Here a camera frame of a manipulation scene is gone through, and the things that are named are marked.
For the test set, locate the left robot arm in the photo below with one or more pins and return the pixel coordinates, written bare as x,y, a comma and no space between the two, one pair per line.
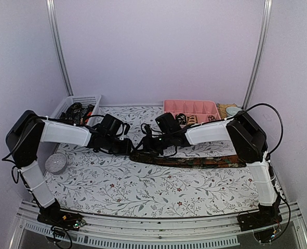
31,131

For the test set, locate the black white rolled tie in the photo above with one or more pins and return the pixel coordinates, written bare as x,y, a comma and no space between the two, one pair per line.
181,119

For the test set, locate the pink divided organizer box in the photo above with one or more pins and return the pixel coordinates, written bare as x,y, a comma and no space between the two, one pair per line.
192,107

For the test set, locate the brown green patterned tie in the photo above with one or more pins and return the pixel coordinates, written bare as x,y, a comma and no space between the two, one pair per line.
232,161

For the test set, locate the light blue ceramic bowl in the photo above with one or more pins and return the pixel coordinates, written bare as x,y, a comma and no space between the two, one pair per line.
232,110

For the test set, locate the right aluminium frame post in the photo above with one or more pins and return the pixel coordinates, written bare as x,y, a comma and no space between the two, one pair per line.
259,52

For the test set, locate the grey speckled bowl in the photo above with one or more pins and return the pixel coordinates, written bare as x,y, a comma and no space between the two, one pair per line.
56,163

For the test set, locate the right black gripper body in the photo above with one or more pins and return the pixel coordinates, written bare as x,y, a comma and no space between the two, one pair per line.
156,147

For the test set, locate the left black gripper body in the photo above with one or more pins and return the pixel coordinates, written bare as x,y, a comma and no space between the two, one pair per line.
116,148

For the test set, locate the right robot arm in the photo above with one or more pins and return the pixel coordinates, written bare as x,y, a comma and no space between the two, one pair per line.
249,142

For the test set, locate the yellow patterned rolled tie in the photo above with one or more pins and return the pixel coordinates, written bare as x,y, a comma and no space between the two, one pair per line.
192,119

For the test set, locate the front aluminium rail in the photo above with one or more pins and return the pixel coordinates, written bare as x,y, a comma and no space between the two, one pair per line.
218,231

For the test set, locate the left aluminium frame post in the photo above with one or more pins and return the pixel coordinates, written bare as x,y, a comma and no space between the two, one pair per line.
51,11

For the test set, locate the pile of dark ties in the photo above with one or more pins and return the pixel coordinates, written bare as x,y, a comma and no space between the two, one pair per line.
76,113

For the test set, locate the floral patterned table mat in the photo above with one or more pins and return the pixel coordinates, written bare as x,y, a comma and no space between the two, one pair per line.
95,181

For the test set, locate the aluminium frame post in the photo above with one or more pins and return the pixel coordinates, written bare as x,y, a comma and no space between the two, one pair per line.
259,52
51,11

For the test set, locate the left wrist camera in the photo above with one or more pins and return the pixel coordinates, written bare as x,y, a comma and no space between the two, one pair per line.
125,130

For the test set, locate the dark red rolled tie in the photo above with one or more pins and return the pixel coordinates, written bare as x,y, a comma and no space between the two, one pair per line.
211,118

